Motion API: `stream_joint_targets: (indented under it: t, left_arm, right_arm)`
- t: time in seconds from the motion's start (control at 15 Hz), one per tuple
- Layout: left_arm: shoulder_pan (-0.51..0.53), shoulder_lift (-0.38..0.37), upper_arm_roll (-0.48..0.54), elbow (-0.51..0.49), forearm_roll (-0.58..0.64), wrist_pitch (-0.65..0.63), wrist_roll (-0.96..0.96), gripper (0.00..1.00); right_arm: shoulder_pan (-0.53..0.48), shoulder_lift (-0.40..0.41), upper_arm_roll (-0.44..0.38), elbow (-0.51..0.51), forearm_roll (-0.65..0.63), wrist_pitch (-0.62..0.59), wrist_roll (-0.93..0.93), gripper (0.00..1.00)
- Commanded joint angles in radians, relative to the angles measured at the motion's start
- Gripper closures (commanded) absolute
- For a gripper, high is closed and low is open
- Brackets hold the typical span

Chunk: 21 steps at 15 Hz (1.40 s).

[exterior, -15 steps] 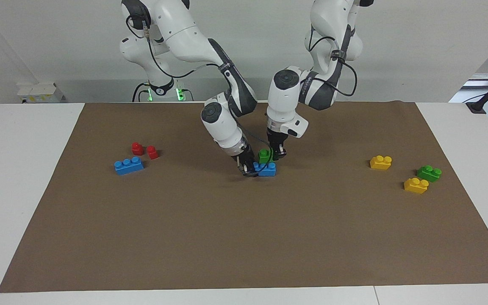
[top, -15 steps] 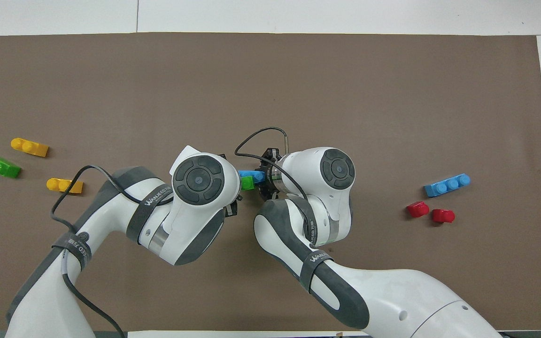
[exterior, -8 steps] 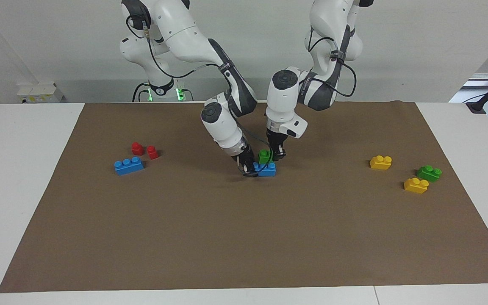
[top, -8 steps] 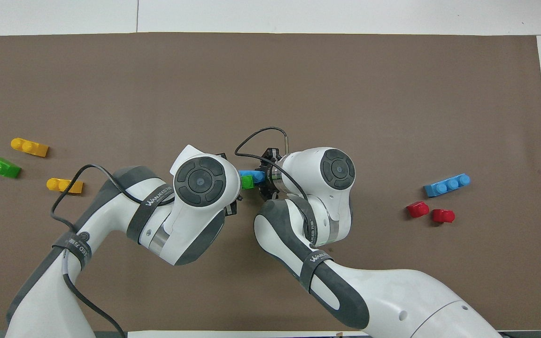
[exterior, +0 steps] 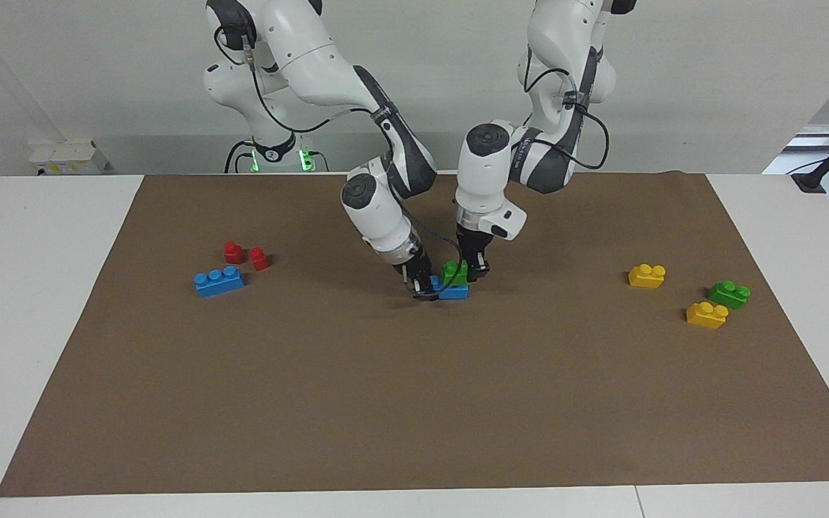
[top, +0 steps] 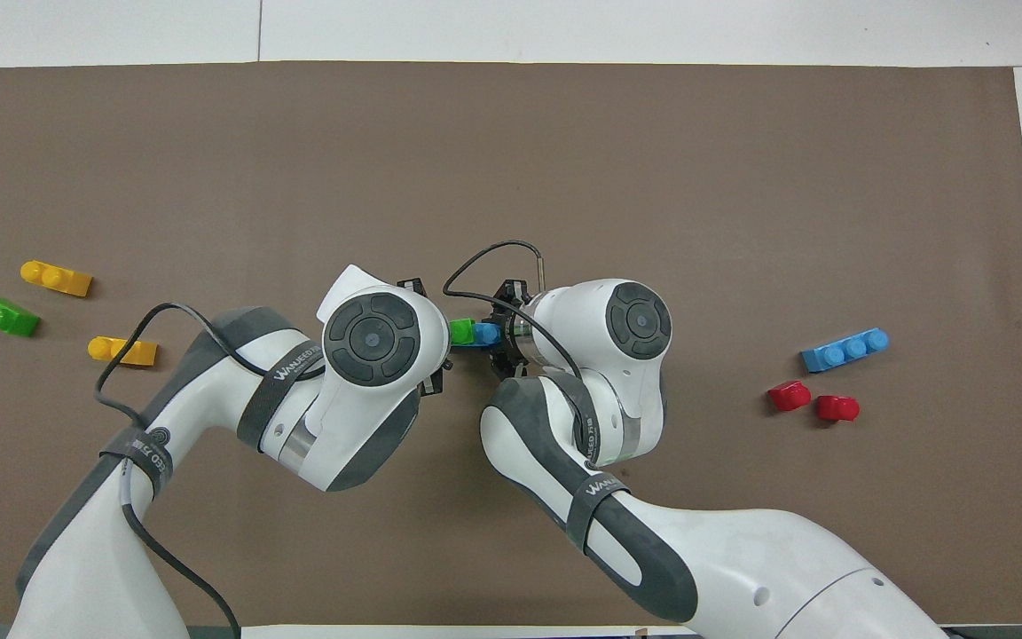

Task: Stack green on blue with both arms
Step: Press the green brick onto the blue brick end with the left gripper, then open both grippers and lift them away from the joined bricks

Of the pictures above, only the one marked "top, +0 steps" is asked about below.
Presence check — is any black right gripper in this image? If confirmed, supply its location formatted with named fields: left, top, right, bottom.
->
left=488, top=278, right=531, bottom=383

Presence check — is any brown table mat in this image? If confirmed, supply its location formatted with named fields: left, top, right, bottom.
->
left=0, top=60, right=1022, bottom=627

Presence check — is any yellow two-stud toy brick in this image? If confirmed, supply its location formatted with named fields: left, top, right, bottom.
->
left=86, top=335, right=160, bottom=368
left=19, top=258, right=94, bottom=298

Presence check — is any black velcro arm strap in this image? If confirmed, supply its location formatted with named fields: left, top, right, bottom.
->
left=563, top=469, right=633, bottom=556
left=235, top=341, right=326, bottom=454
left=98, top=423, right=176, bottom=499

